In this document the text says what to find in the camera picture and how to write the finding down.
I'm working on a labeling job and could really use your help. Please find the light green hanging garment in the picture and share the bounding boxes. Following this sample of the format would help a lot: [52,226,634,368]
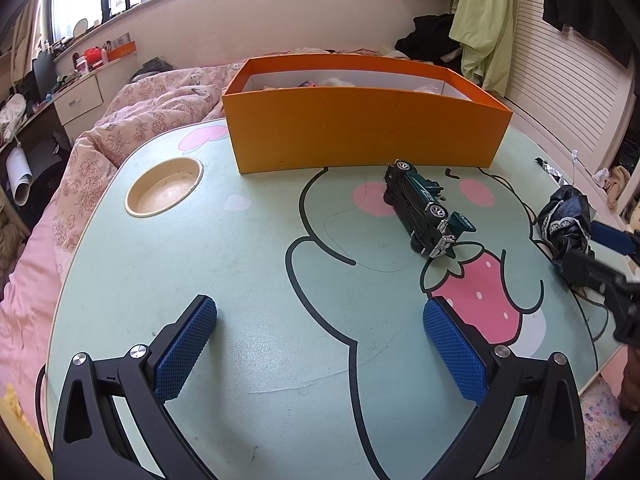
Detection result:
[447,0,516,96]

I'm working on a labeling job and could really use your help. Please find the crumpled silver wrapper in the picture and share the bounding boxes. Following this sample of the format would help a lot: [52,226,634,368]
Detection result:
[534,156,568,186]

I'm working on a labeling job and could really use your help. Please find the green toy car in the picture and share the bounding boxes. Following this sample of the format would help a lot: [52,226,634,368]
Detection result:
[382,158,476,261]

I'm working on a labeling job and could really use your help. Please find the orange cardboard box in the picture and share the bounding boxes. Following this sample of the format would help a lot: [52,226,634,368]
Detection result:
[221,55,514,175]

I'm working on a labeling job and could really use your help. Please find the white paper roll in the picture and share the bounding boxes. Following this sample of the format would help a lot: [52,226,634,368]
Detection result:
[5,147,33,206]

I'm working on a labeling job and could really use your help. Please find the yellow cloth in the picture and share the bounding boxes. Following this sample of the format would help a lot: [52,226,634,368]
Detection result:
[0,382,53,480]

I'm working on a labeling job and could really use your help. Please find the black clothes pile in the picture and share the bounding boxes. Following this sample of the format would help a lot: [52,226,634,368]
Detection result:
[395,12,463,68]

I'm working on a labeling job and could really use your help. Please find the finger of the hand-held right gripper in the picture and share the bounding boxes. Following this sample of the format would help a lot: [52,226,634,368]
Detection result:
[590,220,640,257]
[562,250,640,307]

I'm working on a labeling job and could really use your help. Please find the pink bed sheet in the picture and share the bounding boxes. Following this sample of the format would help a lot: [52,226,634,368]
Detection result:
[0,230,66,441]

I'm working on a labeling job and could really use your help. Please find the green cartoon printed desktop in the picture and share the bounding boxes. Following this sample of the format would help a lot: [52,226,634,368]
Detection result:
[45,120,626,480]

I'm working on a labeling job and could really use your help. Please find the black lace cloth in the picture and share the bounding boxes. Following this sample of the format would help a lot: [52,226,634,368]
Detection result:
[536,185,596,261]

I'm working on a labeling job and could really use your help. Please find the white drawer cabinet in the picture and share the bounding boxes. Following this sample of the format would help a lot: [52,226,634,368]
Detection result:
[54,74,106,126]

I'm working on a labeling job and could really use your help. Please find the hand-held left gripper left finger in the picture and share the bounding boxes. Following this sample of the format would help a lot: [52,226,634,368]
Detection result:
[51,294,219,480]

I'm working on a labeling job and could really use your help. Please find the beige curtain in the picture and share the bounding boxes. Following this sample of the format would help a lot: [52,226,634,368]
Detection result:
[10,0,51,76]

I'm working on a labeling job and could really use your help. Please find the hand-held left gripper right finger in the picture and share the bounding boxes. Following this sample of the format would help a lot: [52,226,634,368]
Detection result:
[422,297,587,480]

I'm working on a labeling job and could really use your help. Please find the dark hanging garment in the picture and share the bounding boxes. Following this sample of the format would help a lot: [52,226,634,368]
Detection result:
[542,0,636,68]

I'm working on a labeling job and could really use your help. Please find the black monitor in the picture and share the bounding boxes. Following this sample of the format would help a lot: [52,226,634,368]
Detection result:
[32,50,60,101]

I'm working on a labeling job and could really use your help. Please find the grey garment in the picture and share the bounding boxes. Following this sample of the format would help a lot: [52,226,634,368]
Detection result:
[131,57,173,81]

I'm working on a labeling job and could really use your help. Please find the pink floral quilt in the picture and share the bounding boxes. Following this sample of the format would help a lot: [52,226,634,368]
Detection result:
[50,50,251,281]

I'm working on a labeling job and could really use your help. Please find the white cloth bundle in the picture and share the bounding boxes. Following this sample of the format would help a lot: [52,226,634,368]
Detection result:
[0,92,26,133]

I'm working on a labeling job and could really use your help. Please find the beige cloth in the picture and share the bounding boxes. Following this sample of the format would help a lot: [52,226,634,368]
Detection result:
[592,165,633,208]

